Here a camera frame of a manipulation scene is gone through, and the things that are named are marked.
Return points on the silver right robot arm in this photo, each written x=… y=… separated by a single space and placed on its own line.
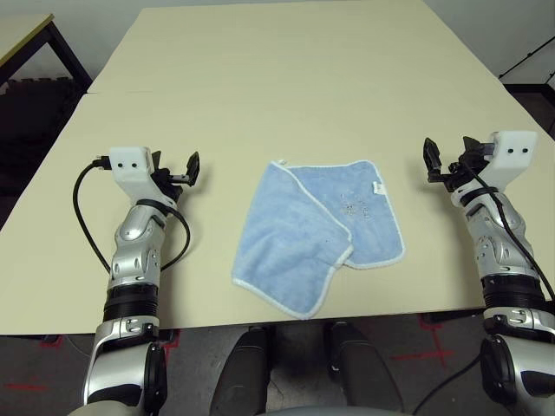
x=498 y=260

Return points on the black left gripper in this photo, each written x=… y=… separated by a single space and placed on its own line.
x=167 y=182

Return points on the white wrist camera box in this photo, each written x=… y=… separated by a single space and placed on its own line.
x=516 y=151
x=128 y=167

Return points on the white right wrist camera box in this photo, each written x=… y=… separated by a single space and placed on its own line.
x=516 y=151

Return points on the grey robot torso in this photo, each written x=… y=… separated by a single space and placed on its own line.
x=299 y=411

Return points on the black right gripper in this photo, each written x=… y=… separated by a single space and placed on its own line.
x=464 y=171

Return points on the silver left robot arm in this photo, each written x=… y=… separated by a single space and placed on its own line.
x=134 y=247

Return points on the black cabinet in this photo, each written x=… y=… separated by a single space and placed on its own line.
x=537 y=104

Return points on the black foam floor mat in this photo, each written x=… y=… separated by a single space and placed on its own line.
x=26 y=130

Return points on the side table black frame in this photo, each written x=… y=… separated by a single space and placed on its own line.
x=26 y=32

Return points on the black tripod stand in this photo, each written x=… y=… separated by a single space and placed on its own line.
x=526 y=56

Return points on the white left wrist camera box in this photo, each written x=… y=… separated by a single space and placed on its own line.
x=128 y=167

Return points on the light blue towel white trim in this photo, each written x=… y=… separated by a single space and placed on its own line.
x=282 y=242

